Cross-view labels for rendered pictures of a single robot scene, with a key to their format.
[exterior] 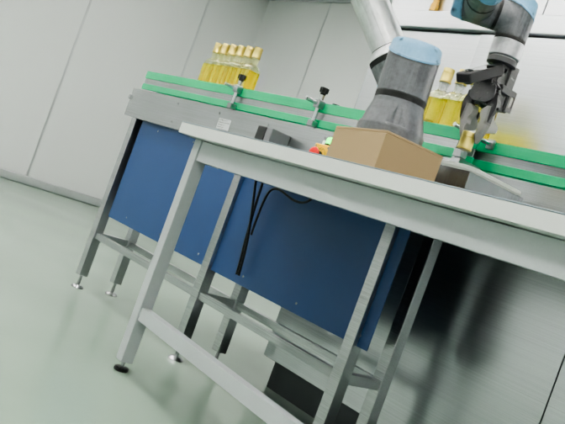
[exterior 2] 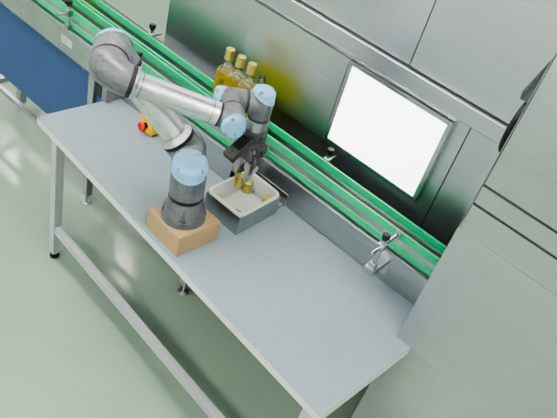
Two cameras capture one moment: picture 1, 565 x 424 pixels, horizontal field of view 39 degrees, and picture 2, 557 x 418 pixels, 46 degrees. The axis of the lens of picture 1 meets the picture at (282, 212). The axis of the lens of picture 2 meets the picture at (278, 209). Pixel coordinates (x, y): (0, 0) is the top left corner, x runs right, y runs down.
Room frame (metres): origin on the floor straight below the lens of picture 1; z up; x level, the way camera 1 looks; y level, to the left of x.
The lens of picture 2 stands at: (0.11, 0.12, 2.32)
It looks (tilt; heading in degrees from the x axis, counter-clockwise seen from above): 39 degrees down; 340
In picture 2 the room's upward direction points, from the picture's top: 18 degrees clockwise
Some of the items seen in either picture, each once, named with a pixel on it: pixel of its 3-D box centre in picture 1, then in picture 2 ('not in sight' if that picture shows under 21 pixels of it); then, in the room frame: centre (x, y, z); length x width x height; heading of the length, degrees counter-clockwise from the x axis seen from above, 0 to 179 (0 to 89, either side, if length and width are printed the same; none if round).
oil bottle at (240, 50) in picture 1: (230, 79); not in sight; (3.19, 0.37, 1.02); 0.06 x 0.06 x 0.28; 40
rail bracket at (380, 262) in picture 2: not in sight; (380, 255); (1.57, -0.80, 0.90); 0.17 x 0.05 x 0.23; 130
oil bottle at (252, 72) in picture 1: (246, 82); not in sight; (3.10, 0.30, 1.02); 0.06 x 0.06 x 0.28; 40
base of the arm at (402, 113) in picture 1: (394, 119); (185, 204); (1.77, -0.16, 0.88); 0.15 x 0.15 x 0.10
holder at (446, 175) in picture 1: (469, 197); (247, 199); (1.93, -0.41, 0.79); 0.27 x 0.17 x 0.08; 130
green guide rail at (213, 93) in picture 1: (263, 103); (94, 35); (2.75, 0.19, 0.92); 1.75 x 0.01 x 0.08; 40
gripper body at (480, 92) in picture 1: (495, 84); (253, 142); (1.91, -0.37, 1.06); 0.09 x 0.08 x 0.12; 130
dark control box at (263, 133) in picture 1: (270, 142); (108, 87); (2.56, 0.11, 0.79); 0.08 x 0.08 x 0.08; 40
